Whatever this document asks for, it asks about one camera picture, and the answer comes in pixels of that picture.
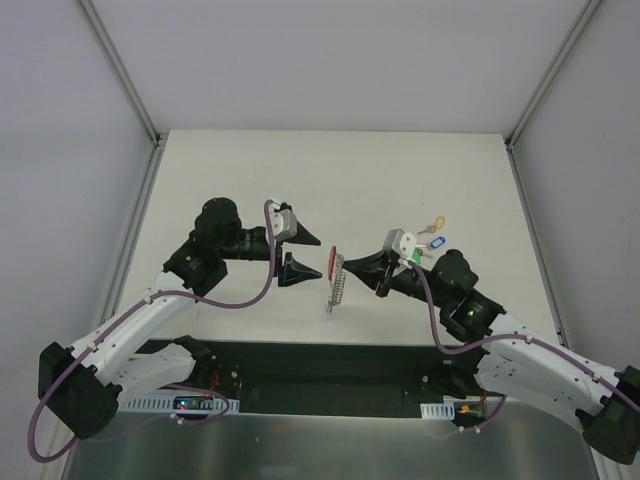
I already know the left aluminium frame post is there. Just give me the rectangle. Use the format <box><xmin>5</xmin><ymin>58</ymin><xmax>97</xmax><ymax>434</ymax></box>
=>
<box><xmin>74</xmin><ymin>0</ymin><xmax>167</xmax><ymax>147</ymax></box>

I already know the right aluminium frame post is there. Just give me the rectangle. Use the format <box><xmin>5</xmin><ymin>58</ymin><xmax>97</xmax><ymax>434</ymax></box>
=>
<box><xmin>503</xmin><ymin>0</ymin><xmax>604</xmax><ymax>149</ymax></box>

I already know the white cable duct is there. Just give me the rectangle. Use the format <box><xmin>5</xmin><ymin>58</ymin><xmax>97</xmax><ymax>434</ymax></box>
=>
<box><xmin>420</xmin><ymin>401</ymin><xmax>455</xmax><ymax>421</ymax></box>
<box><xmin>119</xmin><ymin>393</ymin><xmax>240</xmax><ymax>415</ymax></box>

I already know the left white cable duct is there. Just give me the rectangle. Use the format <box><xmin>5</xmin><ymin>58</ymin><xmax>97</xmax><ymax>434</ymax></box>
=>
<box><xmin>119</xmin><ymin>393</ymin><xmax>240</xmax><ymax>415</ymax></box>

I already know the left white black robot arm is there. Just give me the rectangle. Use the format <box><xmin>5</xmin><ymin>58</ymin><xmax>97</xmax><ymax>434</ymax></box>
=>
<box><xmin>37</xmin><ymin>197</ymin><xmax>322</xmax><ymax>440</ymax></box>

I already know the blue tagged key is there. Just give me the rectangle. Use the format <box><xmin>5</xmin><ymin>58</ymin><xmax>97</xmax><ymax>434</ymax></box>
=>
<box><xmin>416</xmin><ymin>236</ymin><xmax>446</xmax><ymax>251</ymax></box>

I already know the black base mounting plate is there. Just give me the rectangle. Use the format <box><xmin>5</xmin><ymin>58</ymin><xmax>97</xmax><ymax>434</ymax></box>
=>
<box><xmin>134</xmin><ymin>337</ymin><xmax>506</xmax><ymax>416</ymax></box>

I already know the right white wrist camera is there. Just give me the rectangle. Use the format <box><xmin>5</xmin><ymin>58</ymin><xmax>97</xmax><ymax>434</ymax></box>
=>
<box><xmin>383</xmin><ymin>228</ymin><xmax>417</xmax><ymax>266</ymax></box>

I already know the right white cable duct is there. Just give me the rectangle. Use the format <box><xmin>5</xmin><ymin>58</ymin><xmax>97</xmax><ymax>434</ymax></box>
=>
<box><xmin>420</xmin><ymin>401</ymin><xmax>455</xmax><ymax>421</ymax></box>

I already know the green tagged key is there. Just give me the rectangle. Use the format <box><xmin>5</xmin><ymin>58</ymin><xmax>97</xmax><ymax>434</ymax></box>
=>
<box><xmin>411</xmin><ymin>248</ymin><xmax>434</xmax><ymax>265</ymax></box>

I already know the red handled metal keyring holder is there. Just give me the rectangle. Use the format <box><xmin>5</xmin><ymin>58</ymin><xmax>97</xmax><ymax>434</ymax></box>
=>
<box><xmin>327</xmin><ymin>246</ymin><xmax>346</xmax><ymax>315</ymax></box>

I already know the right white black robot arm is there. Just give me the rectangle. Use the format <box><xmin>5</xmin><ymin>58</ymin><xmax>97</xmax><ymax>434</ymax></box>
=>
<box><xmin>343</xmin><ymin>249</ymin><xmax>639</xmax><ymax>465</ymax></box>

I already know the aluminium frame post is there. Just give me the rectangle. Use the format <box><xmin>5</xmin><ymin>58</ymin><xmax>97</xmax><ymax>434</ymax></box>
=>
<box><xmin>503</xmin><ymin>0</ymin><xmax>604</xmax><ymax>149</ymax></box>
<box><xmin>74</xmin><ymin>0</ymin><xmax>167</xmax><ymax>147</ymax></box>

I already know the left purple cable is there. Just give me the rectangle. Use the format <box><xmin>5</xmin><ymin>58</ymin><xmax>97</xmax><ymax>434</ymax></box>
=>
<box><xmin>27</xmin><ymin>199</ymin><xmax>281</xmax><ymax>464</ymax></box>

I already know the yellow tagged key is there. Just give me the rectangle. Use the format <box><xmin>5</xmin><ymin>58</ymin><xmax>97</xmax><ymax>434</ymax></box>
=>
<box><xmin>418</xmin><ymin>215</ymin><xmax>446</xmax><ymax>235</ymax></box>

